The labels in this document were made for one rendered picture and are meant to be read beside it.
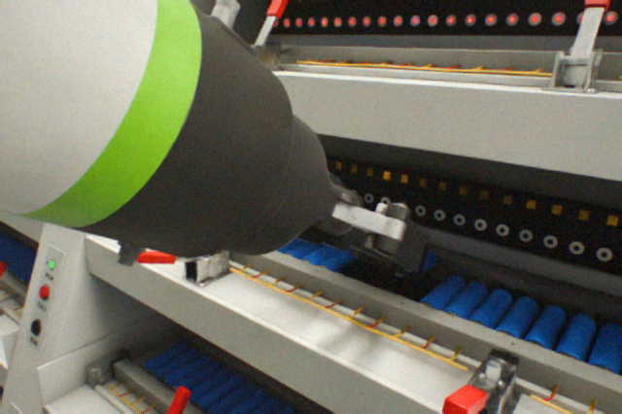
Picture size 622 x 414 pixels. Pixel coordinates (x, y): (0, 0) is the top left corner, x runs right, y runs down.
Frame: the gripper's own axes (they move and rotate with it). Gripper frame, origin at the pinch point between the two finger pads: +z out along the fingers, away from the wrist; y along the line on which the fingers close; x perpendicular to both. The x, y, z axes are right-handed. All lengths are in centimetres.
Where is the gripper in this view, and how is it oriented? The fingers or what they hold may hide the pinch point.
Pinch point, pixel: (390, 250)
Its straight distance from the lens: 38.3
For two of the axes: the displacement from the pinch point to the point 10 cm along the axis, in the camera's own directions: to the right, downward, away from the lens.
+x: -3.4, 9.4, -1.0
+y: -7.8, -2.2, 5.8
